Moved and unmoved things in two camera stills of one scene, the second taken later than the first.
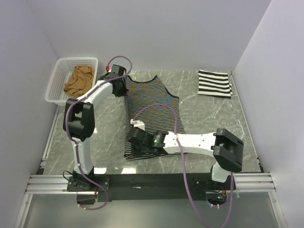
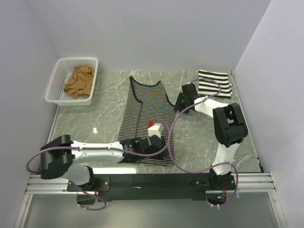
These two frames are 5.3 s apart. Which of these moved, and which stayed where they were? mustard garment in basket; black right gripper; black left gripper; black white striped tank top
Moved: black right gripper; black left gripper
Stayed: mustard garment in basket; black white striped tank top
